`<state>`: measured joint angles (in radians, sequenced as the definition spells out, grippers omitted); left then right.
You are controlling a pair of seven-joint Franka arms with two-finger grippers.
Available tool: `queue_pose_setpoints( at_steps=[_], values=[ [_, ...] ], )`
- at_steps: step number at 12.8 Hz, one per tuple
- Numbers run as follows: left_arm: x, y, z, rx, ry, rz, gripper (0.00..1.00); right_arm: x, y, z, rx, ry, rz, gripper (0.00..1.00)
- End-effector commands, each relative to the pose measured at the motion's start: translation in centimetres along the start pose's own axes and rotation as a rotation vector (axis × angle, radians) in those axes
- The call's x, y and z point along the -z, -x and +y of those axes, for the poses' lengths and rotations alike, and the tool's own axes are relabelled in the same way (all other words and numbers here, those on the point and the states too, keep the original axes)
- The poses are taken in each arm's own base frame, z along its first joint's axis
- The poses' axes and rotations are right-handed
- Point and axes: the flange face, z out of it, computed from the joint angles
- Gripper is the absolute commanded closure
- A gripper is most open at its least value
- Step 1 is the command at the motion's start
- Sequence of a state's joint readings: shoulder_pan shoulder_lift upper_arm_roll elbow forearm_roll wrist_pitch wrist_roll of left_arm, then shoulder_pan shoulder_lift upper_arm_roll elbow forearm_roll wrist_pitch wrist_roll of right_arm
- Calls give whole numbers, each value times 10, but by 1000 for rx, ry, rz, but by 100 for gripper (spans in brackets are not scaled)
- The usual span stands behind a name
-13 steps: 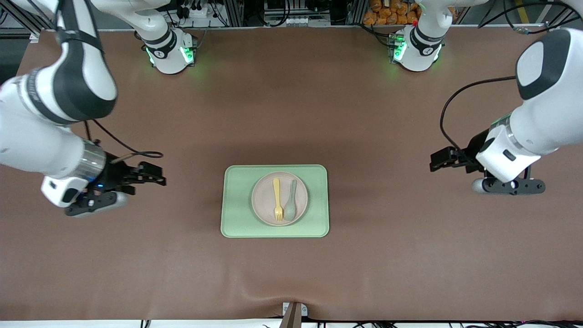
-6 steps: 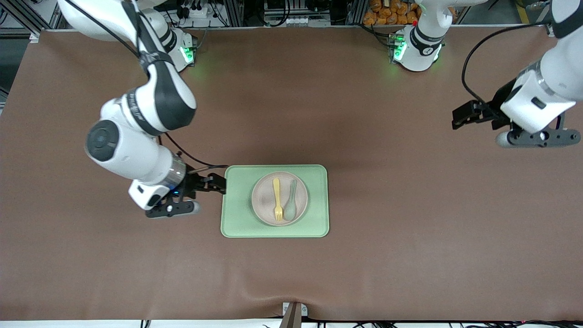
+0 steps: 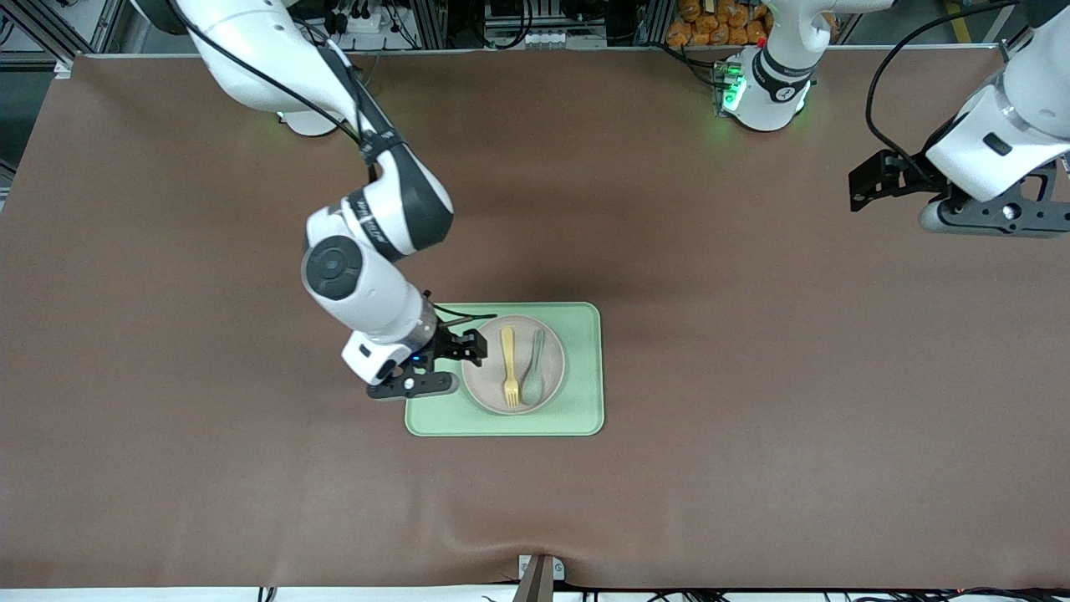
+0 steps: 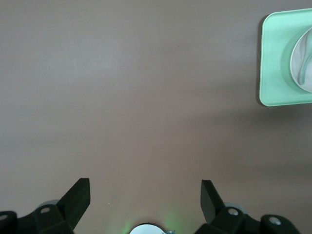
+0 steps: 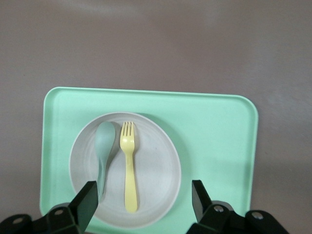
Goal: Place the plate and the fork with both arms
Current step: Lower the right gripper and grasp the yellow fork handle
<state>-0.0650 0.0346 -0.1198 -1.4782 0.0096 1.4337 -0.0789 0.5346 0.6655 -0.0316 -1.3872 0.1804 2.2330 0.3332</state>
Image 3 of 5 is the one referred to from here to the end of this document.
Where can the white power strip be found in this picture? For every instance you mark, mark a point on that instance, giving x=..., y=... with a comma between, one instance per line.
x=368, y=23

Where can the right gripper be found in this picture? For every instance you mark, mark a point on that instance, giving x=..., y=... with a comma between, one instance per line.
x=444, y=343

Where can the light green rectangular tray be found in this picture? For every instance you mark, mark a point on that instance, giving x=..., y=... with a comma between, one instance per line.
x=585, y=376

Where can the aluminium frame post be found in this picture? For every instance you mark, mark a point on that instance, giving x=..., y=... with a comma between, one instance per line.
x=430, y=21
x=656, y=21

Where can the brown table cover mat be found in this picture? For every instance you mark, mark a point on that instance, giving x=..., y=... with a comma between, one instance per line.
x=251, y=460

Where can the aluminium frame profile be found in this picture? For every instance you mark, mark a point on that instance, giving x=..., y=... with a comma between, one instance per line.
x=58, y=33
x=1016, y=50

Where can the yellow plastic fork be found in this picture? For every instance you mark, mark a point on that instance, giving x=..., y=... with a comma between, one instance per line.
x=508, y=359

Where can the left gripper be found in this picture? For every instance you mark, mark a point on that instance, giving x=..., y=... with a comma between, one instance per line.
x=909, y=170

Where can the pale green plastic spoon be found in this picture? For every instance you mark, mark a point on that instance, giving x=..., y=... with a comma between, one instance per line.
x=532, y=389

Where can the orange snack bags pile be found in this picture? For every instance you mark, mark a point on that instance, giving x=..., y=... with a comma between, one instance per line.
x=710, y=25

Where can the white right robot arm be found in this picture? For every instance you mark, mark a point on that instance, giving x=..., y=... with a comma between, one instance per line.
x=368, y=284

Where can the grey metal clamp bracket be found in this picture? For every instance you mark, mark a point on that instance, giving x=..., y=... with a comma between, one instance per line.
x=539, y=577

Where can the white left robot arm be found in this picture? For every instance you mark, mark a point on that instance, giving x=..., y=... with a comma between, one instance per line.
x=769, y=100

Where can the round beige plate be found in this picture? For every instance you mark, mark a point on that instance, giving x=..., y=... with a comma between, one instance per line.
x=485, y=389

